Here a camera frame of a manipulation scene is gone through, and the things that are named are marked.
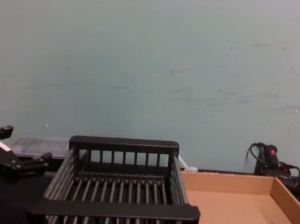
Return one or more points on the clear plastic case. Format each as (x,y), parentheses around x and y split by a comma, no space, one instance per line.
(40,146)

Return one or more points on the black rack with steel bars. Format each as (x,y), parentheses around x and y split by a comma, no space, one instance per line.
(111,210)

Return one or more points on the small white plastic piece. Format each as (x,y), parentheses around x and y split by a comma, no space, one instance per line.
(191,169)

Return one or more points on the shallow brown cardboard tray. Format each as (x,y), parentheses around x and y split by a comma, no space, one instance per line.
(236,209)

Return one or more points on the plain pale wall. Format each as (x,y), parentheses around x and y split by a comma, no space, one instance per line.
(153,65)

